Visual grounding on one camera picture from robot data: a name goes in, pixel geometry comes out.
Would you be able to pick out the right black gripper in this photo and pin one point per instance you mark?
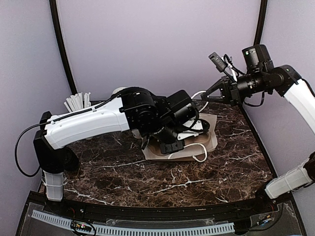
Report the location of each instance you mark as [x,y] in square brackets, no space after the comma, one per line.
[231,93]

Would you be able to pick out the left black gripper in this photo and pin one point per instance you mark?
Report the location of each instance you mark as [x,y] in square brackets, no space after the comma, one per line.
[167,148]

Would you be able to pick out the brown paper bag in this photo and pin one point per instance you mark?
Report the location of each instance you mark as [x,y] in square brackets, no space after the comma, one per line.
[196,147]

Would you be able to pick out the stack of paper cups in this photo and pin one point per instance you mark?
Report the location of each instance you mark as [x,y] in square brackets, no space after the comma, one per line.
[118,90]

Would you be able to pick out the stack of black lids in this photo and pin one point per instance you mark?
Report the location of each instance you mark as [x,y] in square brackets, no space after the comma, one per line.
[71,162]

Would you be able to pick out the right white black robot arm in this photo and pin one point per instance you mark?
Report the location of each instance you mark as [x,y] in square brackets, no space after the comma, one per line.
[289,84]

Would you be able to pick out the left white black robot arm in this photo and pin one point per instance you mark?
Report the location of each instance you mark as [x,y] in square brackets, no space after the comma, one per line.
[134,109]

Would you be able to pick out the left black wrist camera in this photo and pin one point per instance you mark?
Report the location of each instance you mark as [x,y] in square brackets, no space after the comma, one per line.
[182,106]

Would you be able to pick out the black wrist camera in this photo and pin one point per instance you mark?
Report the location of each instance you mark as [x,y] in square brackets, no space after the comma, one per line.
[182,106]
[257,59]

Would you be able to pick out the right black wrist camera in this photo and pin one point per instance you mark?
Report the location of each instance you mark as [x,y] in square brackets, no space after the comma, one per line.
[257,59]

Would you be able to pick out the right black frame post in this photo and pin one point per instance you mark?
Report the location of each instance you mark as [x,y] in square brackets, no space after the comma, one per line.
[260,22]

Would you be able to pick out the black frame post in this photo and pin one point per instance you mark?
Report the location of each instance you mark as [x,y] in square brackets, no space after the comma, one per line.
[61,45]
[260,22]

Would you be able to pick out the grey slotted cable duct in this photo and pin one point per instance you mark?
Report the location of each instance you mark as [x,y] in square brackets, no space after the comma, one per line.
[134,228]

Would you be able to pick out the black curved front rail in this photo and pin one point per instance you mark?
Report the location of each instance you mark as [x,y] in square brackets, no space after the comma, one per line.
[97,212]

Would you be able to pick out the left black frame post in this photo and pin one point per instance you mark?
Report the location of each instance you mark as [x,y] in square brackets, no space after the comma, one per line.
[61,45]

